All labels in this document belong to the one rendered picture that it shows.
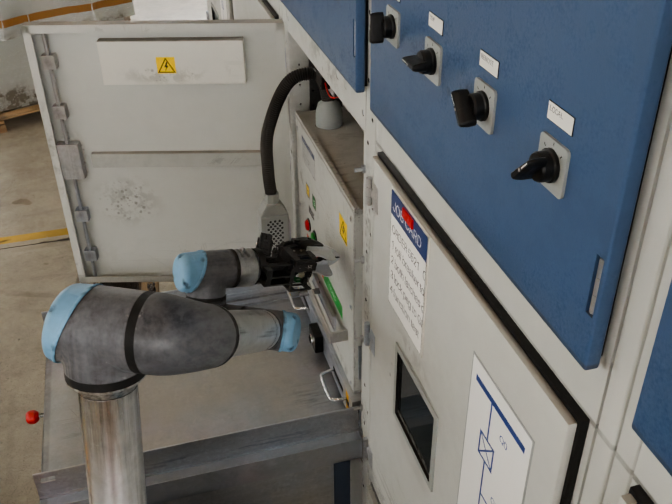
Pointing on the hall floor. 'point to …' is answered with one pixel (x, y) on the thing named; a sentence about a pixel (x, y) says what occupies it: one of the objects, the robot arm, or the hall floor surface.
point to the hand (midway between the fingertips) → (332, 255)
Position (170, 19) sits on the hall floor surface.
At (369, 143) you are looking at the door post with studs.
